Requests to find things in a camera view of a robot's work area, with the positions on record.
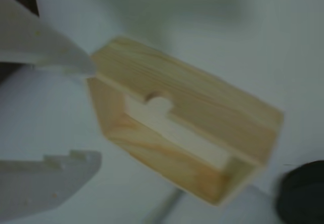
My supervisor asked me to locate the light wooden box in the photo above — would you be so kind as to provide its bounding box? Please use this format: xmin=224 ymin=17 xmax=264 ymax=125
xmin=86 ymin=35 xmax=286 ymax=207

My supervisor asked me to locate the black round bowl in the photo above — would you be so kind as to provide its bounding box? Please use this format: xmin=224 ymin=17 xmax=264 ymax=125
xmin=274 ymin=159 xmax=324 ymax=224

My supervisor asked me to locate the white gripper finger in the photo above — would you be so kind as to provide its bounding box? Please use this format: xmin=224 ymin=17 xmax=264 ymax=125
xmin=0 ymin=150 xmax=102 ymax=222
xmin=0 ymin=0 xmax=99 ymax=78

